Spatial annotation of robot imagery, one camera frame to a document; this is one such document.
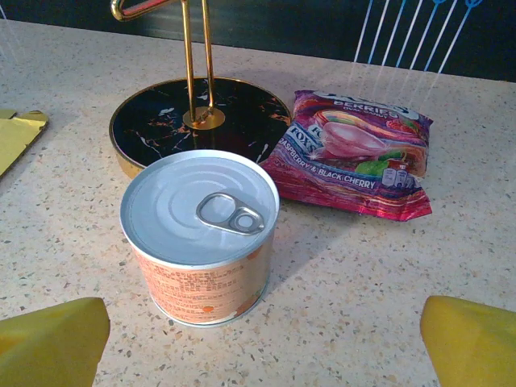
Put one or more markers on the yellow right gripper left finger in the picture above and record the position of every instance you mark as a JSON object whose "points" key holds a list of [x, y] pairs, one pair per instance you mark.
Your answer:
{"points": [[48, 346]]}

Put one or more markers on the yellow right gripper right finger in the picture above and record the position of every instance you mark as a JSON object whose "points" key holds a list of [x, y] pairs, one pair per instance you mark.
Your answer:
{"points": [[471, 346]]}

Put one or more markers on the yellow paper box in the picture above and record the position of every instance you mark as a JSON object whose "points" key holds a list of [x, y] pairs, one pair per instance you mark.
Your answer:
{"points": [[16, 137]]}

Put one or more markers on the orange label tin can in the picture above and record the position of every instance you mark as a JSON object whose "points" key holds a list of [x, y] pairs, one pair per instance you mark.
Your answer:
{"points": [[193, 234]]}

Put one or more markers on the purple berry candy bag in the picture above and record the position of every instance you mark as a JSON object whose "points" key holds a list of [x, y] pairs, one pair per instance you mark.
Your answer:
{"points": [[342, 161]]}

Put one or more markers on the gold stand black marble base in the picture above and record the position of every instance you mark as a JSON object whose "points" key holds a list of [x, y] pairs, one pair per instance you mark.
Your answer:
{"points": [[161, 129]]}

